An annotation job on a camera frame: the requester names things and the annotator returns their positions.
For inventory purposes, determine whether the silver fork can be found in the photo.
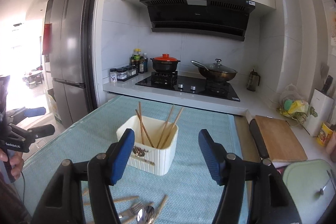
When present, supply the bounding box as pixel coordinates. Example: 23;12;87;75
118;202;143;219

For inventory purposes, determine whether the silver spoon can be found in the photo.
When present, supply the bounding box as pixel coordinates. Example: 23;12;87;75
137;205;156;224

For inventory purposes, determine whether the person left hand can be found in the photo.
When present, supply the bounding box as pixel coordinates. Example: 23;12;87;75
0;149;24;180

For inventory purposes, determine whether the light blue woven table mat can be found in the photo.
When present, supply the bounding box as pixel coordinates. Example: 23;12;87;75
14;96;242;223

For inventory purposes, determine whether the cream ribbed utensil holder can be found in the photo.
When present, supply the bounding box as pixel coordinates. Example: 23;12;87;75
116;115;179;176

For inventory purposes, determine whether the wooden cutting board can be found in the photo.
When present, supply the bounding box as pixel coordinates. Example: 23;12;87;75
249;115;307;162

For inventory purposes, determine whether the plastic bag with sponges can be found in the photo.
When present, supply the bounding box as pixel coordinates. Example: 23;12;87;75
277;84;318;125

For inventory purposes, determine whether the dark glass french press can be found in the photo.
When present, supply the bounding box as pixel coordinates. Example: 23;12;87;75
247;69;261;92

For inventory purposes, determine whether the white spice shaker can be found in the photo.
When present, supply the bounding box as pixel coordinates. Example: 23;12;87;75
109;68;117;83

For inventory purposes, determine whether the spice jar rack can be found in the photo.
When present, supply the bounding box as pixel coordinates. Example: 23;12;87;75
117;65;138;82

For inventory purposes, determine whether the yellow printed cup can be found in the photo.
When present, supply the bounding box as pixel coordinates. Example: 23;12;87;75
317;122;334;147

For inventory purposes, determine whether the black wok glass lid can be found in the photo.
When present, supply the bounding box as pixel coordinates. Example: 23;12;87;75
191;59;237;83

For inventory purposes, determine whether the black gas cooktop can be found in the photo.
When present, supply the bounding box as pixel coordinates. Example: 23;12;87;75
136;71;240;102

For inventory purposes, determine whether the grey stainless refrigerator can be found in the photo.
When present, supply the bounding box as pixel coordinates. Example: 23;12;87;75
49;0;89;128

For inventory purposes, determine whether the white knife block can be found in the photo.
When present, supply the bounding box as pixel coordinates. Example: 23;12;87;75
303;75;334;137

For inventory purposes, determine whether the sauce bottles group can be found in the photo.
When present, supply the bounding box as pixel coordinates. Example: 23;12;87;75
130;48;148;74

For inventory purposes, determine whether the black pot orange lid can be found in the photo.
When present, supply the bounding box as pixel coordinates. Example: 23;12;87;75
151;53;181;73

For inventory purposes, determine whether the black range hood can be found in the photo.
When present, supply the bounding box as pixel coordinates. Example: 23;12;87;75
139;0;256;42

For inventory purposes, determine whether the wall calendar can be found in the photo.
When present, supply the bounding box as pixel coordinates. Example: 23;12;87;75
328;11;336;47

